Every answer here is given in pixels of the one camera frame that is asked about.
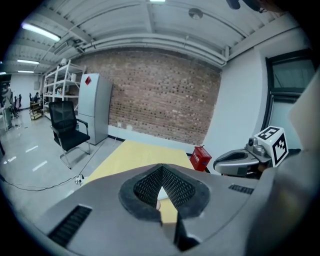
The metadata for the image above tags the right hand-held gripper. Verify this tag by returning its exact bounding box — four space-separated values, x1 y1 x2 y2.
213 126 290 179

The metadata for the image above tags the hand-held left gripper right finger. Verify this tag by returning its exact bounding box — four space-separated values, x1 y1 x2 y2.
162 163 263 252

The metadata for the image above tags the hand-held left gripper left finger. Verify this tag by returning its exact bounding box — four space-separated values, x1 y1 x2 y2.
32 163 179 256

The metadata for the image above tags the red metal box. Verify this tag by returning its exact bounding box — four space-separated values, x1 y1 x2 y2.
189 145 213 172

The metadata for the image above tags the black framed window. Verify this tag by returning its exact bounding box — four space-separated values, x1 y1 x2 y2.
261 48 316 151

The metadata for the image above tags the black mesh office chair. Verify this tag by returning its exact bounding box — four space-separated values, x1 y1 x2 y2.
48 100 92 170

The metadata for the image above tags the silver refrigerator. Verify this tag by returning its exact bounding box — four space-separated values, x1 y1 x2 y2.
77 72 114 146

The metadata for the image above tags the wooden cart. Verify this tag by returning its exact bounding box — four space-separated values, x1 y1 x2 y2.
29 101 45 121

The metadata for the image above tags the white metal shelving rack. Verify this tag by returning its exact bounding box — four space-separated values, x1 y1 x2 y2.
41 59 87 115

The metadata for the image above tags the round ceiling detector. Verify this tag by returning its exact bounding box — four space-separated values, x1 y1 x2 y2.
188 7 204 20

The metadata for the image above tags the black floor cable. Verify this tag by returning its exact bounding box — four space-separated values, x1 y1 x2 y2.
0 172 77 192

